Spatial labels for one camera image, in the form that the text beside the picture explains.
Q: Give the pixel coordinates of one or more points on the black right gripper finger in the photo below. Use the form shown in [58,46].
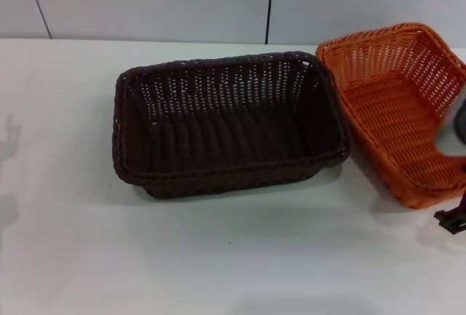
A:
[451,222]

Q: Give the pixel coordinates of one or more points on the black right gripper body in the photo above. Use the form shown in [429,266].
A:
[462,198]

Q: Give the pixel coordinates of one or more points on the orange woven basket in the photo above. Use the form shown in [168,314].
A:
[393,118]

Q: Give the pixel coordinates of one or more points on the dark brown woven basket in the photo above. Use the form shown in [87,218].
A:
[233,136]

